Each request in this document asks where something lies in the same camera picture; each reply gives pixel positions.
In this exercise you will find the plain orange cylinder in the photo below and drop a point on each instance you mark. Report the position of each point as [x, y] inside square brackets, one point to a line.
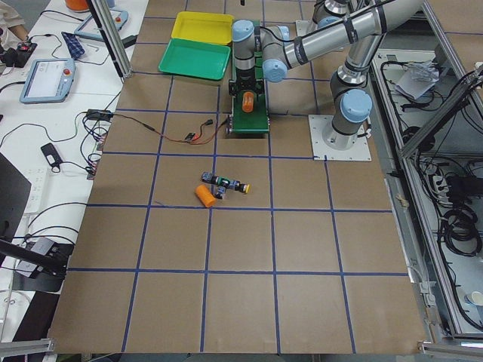
[205, 196]

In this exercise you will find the yellow plastic tray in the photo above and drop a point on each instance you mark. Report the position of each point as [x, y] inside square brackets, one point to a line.
[205, 27]

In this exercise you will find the orange cylinder with print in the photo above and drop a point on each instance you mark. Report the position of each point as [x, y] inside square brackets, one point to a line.
[247, 101]

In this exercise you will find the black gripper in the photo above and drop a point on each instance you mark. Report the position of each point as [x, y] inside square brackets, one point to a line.
[245, 78]

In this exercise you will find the white power strip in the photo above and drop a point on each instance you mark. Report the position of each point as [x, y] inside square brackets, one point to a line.
[38, 178]

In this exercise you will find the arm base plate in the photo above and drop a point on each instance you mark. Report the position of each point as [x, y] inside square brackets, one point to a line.
[305, 37]
[328, 145]

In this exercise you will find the blue checkered cloth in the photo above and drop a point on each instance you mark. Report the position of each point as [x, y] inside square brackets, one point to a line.
[74, 46]

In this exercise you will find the green conveyor belt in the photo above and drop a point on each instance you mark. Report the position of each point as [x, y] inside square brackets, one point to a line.
[246, 53]

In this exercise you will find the aluminium frame post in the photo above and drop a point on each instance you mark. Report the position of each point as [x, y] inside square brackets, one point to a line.
[105, 23]

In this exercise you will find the green push button switch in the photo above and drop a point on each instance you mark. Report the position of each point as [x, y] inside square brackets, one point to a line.
[213, 179]

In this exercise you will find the green plastic tray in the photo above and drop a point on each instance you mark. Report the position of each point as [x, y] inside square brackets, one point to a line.
[195, 59]

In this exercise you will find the near teach pendant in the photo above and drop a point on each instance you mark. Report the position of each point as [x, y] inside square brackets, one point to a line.
[48, 81]

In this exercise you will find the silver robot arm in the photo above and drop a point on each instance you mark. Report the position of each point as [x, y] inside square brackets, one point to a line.
[328, 11]
[265, 54]

